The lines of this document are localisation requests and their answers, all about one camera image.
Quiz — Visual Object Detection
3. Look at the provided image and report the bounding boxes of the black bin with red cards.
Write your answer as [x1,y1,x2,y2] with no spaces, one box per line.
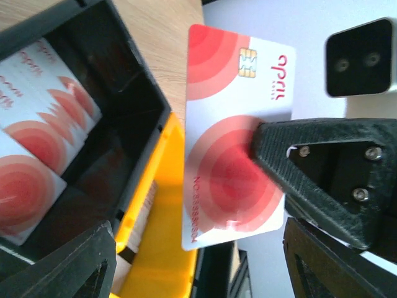
[0,0,173,271]

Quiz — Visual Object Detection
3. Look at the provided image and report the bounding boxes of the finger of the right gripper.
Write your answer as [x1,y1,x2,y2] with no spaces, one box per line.
[251,118,396,250]

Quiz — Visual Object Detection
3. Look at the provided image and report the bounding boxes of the black bin with teal cards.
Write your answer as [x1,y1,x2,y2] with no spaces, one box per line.
[190,242,252,298]

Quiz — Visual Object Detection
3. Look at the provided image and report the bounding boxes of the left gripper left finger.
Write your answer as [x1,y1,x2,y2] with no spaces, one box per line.
[1,221,116,297]

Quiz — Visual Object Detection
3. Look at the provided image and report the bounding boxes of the red white credit card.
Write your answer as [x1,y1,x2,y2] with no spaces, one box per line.
[182,24,296,251]

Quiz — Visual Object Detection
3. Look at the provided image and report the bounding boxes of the yellow bin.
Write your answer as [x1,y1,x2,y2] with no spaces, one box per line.
[110,113,197,297]

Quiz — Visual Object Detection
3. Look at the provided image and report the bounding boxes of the stack of red white cards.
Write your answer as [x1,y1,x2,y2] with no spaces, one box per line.
[1,38,102,245]

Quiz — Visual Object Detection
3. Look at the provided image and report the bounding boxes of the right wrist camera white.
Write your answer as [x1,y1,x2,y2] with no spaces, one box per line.
[324,17,397,99]

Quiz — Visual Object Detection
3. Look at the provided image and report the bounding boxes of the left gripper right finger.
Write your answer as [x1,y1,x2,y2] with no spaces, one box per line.
[283,217,396,297]

